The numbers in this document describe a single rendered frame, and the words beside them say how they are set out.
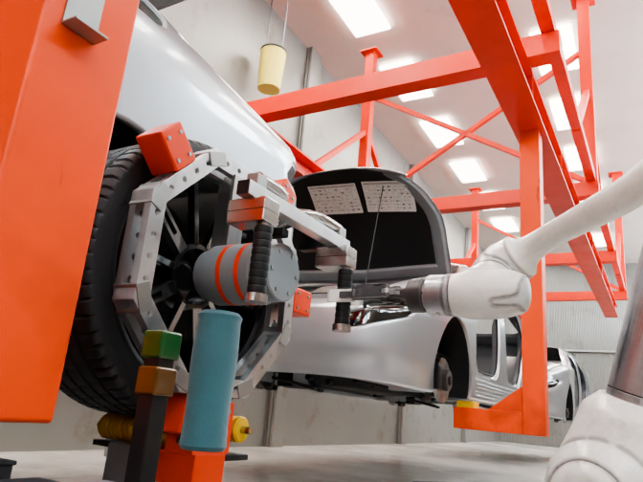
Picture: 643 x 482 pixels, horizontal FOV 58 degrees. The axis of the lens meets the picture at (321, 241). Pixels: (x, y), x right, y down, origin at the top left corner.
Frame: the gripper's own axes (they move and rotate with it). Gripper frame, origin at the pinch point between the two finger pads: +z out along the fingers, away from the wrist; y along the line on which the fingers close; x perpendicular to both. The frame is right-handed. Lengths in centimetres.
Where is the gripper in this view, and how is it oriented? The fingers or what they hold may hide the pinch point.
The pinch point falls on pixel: (344, 296)
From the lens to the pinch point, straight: 136.1
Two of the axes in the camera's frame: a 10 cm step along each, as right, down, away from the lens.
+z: -8.7, 0.7, 5.0
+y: 4.9, 2.9, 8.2
